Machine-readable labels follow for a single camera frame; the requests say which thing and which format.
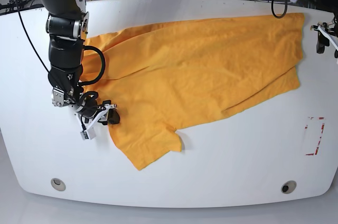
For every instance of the table cable grommet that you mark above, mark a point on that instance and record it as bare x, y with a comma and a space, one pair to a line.
288, 187
58, 184

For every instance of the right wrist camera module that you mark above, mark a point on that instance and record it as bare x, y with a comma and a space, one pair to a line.
88, 134

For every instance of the orange T-shirt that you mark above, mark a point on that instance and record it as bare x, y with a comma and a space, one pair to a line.
173, 75

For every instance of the right table cable grommet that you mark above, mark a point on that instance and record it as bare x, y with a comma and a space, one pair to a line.
288, 187

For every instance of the red tape rectangle marking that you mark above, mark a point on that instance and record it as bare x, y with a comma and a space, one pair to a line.
313, 133

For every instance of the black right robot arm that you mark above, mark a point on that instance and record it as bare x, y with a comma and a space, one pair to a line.
67, 26

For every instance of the left table cable grommet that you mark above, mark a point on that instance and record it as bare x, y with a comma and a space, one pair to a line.
58, 184

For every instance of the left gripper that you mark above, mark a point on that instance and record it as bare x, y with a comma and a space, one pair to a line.
326, 36

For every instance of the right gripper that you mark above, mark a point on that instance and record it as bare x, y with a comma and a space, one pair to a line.
105, 114

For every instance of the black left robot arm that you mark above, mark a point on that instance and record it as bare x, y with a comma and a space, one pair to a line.
329, 6

